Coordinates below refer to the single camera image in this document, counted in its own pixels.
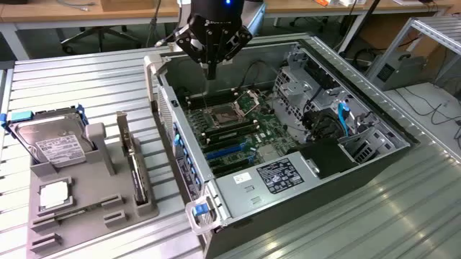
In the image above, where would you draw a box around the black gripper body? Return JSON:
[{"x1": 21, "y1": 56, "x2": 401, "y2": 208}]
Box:
[{"x1": 188, "y1": 0, "x2": 246, "y2": 64}]

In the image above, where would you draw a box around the green graphics card black cooler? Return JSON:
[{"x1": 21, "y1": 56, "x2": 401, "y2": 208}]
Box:
[{"x1": 115, "y1": 111, "x2": 150, "y2": 206}]

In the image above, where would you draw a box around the black office chair base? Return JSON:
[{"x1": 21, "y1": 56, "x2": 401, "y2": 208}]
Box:
[
  {"x1": 273, "y1": 15, "x2": 330, "y2": 33},
  {"x1": 59, "y1": 25, "x2": 143, "y2": 54}
]

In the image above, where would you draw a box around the metal socket cover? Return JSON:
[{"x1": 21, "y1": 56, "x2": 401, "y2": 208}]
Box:
[{"x1": 232, "y1": 90, "x2": 263, "y2": 117}]

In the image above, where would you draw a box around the thin locking lever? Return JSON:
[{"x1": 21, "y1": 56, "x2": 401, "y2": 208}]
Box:
[{"x1": 202, "y1": 79, "x2": 210, "y2": 111}]

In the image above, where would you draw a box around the cardboard box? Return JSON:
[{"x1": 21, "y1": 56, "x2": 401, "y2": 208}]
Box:
[{"x1": 100, "y1": 0, "x2": 155, "y2": 12}]

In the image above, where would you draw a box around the perforated metal drive cage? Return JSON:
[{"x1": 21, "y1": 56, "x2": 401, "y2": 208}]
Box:
[{"x1": 273, "y1": 66, "x2": 349, "y2": 130}]

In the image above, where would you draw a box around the CPU socket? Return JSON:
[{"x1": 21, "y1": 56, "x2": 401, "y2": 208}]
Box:
[{"x1": 207, "y1": 104, "x2": 250, "y2": 128}]

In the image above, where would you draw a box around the green motherboard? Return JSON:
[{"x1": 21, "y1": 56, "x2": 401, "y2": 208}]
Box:
[{"x1": 182, "y1": 85, "x2": 307, "y2": 176}]

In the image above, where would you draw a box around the black slanted pole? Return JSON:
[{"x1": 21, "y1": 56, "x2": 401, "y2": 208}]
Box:
[{"x1": 339, "y1": 0, "x2": 382, "y2": 56}]

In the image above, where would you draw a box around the black RAM stick with sticker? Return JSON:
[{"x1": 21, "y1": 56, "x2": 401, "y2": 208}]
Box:
[{"x1": 204, "y1": 126, "x2": 260, "y2": 144}]

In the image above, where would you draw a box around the long black expansion slot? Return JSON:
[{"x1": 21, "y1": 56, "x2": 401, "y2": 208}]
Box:
[
  {"x1": 207, "y1": 158, "x2": 250, "y2": 168},
  {"x1": 211, "y1": 163, "x2": 255, "y2": 175},
  {"x1": 204, "y1": 140, "x2": 238, "y2": 152}
]

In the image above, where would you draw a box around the brown board panel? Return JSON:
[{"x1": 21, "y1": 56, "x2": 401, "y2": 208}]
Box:
[{"x1": 359, "y1": 16, "x2": 446, "y2": 72}]

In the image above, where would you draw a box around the blue expansion slot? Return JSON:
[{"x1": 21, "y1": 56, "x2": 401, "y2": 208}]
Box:
[{"x1": 204, "y1": 145, "x2": 242, "y2": 160}]

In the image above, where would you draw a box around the silver chipset heatsink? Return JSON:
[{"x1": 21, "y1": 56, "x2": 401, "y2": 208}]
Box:
[{"x1": 255, "y1": 146, "x2": 281, "y2": 160}]

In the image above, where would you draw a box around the black plastic shroud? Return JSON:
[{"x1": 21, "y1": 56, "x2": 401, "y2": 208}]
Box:
[{"x1": 298, "y1": 138, "x2": 358, "y2": 180}]

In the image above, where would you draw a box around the silver hard disk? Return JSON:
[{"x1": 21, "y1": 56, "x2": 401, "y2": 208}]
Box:
[{"x1": 7, "y1": 112, "x2": 89, "y2": 168}]

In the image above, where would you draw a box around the blue disk caddy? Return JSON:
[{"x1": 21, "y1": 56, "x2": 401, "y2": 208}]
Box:
[{"x1": 0, "y1": 104, "x2": 89, "y2": 152}]

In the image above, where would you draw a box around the grey metal disk bay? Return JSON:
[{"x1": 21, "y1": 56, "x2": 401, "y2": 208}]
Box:
[{"x1": 338, "y1": 125, "x2": 395, "y2": 166}]

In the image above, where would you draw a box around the grey power supply unit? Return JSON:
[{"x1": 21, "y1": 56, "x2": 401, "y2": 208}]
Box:
[{"x1": 214, "y1": 151, "x2": 319, "y2": 220}]

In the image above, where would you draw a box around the grey parts rack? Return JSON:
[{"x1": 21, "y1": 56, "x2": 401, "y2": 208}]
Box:
[{"x1": 27, "y1": 122, "x2": 160, "y2": 256}]

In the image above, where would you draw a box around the blue case latch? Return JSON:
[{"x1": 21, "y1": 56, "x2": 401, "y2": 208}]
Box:
[{"x1": 191, "y1": 204, "x2": 210, "y2": 217}]

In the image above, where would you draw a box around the silver CPU chip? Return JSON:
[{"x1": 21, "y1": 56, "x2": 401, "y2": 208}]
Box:
[{"x1": 39, "y1": 182, "x2": 72, "y2": 210}]

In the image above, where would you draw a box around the green RAM stick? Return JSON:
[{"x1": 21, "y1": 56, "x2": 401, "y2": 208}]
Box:
[{"x1": 52, "y1": 205, "x2": 89, "y2": 220}]

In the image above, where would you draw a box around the open grey PC case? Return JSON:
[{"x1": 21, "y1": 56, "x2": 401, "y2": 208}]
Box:
[{"x1": 143, "y1": 31, "x2": 421, "y2": 259}]

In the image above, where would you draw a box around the grey cable with plug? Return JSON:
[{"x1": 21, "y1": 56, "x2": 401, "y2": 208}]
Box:
[{"x1": 154, "y1": 26, "x2": 180, "y2": 49}]

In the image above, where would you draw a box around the black hanging cable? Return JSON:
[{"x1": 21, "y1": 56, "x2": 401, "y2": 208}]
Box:
[{"x1": 144, "y1": 0, "x2": 163, "y2": 48}]

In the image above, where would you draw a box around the grey case handle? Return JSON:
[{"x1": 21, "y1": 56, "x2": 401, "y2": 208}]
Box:
[
  {"x1": 184, "y1": 196, "x2": 219, "y2": 236},
  {"x1": 143, "y1": 53, "x2": 171, "y2": 105}
]

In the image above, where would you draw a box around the thin black wire loop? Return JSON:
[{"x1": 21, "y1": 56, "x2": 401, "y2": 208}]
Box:
[{"x1": 242, "y1": 60, "x2": 279, "y2": 87}]

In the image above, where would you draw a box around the wooden desk white frame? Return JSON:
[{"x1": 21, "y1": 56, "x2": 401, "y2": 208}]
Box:
[
  {"x1": 264, "y1": 0, "x2": 456, "y2": 54},
  {"x1": 0, "y1": 0, "x2": 191, "y2": 60}
]

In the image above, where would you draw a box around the thin grey cable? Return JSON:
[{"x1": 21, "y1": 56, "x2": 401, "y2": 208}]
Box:
[{"x1": 56, "y1": 0, "x2": 99, "y2": 12}]

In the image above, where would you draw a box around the black coiled cable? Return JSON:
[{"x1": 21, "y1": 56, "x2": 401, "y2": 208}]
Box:
[{"x1": 354, "y1": 47, "x2": 377, "y2": 70}]

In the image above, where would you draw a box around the black wire bundle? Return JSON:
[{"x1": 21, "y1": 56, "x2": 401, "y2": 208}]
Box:
[{"x1": 301, "y1": 109, "x2": 342, "y2": 142}]

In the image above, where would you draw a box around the blue wire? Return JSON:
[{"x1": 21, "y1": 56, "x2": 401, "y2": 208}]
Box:
[{"x1": 337, "y1": 101, "x2": 353, "y2": 139}]

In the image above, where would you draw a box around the grey unit with handle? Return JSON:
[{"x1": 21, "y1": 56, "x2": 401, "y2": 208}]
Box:
[{"x1": 374, "y1": 52, "x2": 430, "y2": 92}]

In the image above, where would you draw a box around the aluminium profile frame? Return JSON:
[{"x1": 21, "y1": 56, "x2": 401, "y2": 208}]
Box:
[{"x1": 363, "y1": 16, "x2": 461, "y2": 91}]

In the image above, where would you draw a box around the black floor cable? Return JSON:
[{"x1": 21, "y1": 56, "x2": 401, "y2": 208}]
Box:
[{"x1": 394, "y1": 86, "x2": 461, "y2": 126}]

